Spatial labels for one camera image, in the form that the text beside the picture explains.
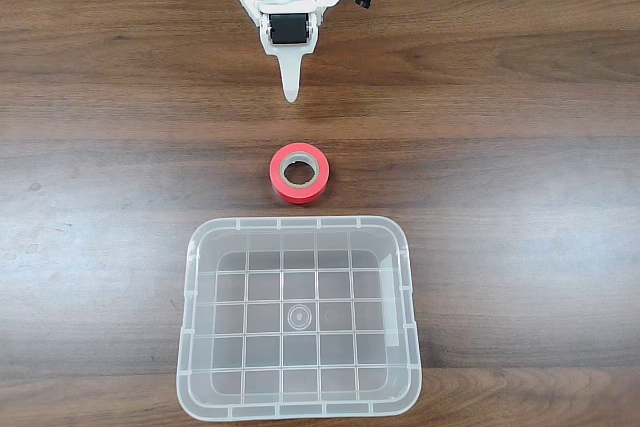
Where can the red tape roll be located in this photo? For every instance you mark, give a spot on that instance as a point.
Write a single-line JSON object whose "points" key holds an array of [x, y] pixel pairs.
{"points": [[300, 194]]}

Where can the clear plastic box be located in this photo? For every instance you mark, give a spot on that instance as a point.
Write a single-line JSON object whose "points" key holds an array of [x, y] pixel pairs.
{"points": [[225, 297]]}

